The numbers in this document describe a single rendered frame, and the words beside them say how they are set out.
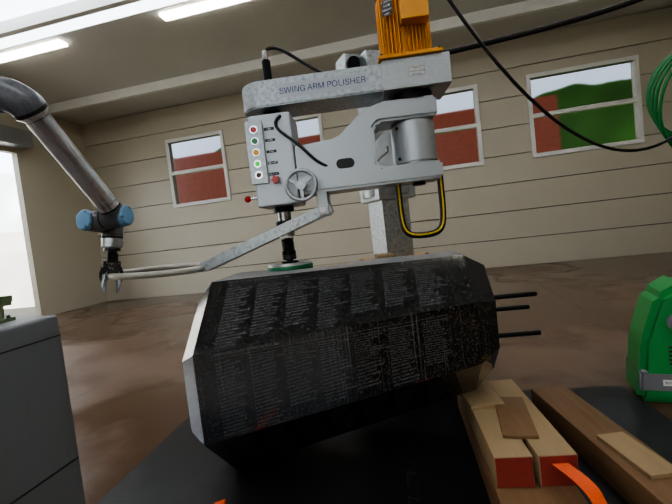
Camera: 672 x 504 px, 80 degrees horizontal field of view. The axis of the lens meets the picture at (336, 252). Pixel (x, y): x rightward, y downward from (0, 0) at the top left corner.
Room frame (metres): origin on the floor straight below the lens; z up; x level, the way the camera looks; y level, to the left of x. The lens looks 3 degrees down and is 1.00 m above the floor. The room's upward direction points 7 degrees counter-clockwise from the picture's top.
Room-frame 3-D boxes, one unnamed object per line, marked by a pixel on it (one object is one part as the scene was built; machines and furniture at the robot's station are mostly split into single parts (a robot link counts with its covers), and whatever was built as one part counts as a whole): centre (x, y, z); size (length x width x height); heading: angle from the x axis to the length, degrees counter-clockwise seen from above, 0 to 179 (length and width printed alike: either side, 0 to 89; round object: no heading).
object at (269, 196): (1.95, 0.15, 1.34); 0.36 x 0.22 x 0.45; 86
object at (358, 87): (1.94, -0.12, 1.63); 0.96 x 0.25 x 0.17; 86
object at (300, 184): (1.83, 0.12, 1.22); 0.15 x 0.10 x 0.15; 86
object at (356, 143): (1.92, -0.16, 1.32); 0.74 x 0.23 x 0.49; 86
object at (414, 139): (1.92, -0.43, 1.36); 0.19 x 0.19 x 0.20
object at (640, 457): (1.31, -0.93, 0.13); 0.25 x 0.10 x 0.01; 1
